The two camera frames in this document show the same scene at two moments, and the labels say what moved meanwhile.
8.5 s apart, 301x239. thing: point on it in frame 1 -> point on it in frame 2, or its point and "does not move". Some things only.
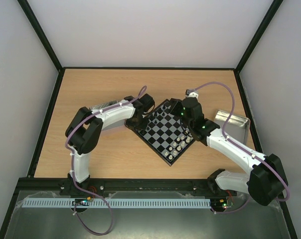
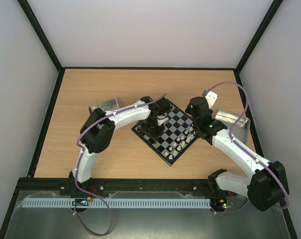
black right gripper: (175, 104) -> (190, 109)
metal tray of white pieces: (236, 129) does not move
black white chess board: (165, 134) does not move
